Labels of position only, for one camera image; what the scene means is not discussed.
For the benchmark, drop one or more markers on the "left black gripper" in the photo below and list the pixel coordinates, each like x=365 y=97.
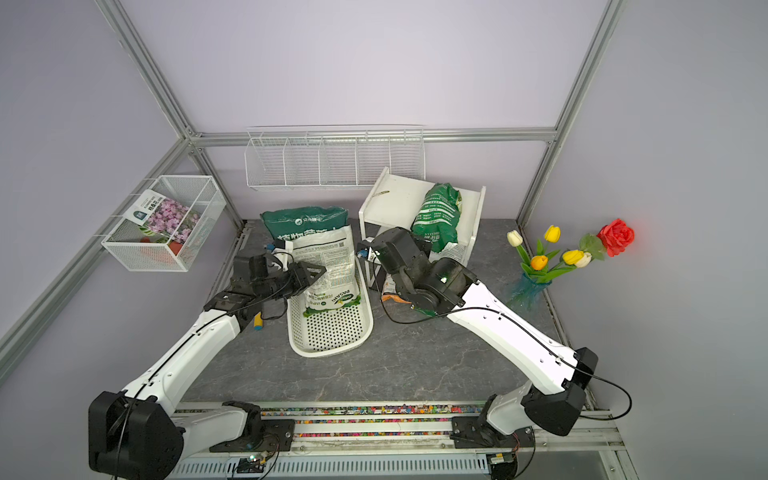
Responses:
x=301 y=277

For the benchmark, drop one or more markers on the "white fertilizer bag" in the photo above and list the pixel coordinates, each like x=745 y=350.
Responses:
x=334 y=250

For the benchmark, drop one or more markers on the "green and white soil bag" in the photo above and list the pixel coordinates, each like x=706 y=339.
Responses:
x=438 y=217

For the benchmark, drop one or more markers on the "large dark green soil bag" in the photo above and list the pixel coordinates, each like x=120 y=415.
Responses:
x=289 y=224

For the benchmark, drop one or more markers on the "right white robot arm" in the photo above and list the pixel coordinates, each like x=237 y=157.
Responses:
x=557 y=375

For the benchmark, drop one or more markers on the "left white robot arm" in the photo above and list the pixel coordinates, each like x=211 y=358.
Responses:
x=131 y=433

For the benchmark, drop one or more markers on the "orange white small bag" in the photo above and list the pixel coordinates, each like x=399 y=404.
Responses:
x=394 y=297

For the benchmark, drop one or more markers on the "white two-tier shelf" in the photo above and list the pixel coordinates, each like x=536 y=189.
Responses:
x=394 y=201

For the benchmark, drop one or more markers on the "white perforated plastic basket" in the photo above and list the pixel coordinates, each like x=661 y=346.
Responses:
x=330 y=332

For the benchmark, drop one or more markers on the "blue yellow garden fork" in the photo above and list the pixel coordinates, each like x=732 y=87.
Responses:
x=259 y=323

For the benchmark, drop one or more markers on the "white artificial tulip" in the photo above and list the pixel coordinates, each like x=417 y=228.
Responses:
x=514 y=238

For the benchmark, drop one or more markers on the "purple flower seed packet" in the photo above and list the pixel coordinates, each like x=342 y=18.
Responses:
x=161 y=218

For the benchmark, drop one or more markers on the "orange artificial tulip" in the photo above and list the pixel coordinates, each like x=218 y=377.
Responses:
x=539 y=263

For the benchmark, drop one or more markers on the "colourful pebble strip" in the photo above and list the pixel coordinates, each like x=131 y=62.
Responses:
x=373 y=421

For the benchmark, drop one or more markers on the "yellow tulip upper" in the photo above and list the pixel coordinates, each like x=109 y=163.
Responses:
x=552 y=234

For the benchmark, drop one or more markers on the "yellow tulip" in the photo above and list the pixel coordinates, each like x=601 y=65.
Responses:
x=552 y=234
x=572 y=257

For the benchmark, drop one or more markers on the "yellow tulip right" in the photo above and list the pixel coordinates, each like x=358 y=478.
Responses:
x=572 y=257

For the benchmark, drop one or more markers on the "red artificial rose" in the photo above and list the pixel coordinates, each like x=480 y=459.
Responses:
x=616 y=237

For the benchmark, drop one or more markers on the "white wire wall rack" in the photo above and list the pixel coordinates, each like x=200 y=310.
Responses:
x=332 y=156

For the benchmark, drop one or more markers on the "white wire cube basket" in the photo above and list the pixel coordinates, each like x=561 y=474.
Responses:
x=138 y=253

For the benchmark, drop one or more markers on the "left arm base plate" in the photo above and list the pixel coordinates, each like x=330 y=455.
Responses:
x=272 y=436

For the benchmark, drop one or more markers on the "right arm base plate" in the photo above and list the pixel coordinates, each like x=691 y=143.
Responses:
x=468 y=432

